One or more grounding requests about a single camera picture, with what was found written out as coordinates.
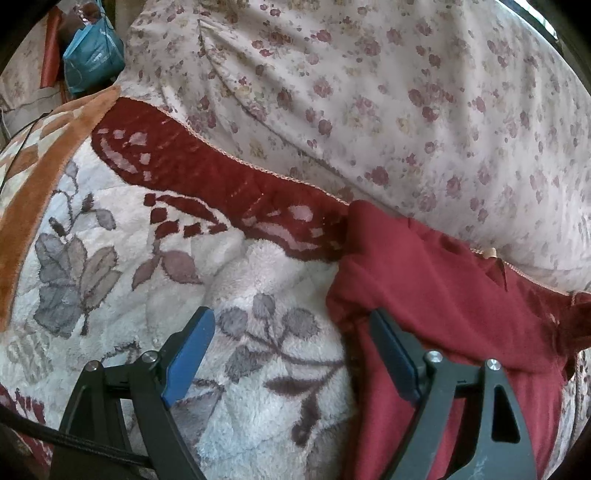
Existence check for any floral pillow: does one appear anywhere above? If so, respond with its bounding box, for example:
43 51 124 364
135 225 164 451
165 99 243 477
0 28 63 112

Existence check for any dark red garment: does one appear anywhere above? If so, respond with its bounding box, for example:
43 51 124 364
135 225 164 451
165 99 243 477
325 200 591 480

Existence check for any red wooden board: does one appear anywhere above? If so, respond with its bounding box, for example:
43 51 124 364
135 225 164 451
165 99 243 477
41 7 64 88

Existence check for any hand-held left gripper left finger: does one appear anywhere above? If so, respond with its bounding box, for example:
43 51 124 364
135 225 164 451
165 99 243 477
53 307 217 480

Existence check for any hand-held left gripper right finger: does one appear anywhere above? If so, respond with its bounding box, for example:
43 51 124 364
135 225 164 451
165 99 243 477
368 308 539 480

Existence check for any printed fleece blanket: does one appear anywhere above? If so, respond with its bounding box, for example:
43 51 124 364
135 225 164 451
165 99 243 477
0 85 591 480

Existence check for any floral quilt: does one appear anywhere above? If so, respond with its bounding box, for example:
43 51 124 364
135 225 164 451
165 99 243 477
113 0 591 296

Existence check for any blue plastic bag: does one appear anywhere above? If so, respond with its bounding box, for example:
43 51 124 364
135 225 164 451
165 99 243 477
62 18 125 95

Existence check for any black cable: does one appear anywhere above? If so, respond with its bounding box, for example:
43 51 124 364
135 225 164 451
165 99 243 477
0 78 65 190

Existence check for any black strap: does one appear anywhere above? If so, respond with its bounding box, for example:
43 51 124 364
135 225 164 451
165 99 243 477
0 404 153 469

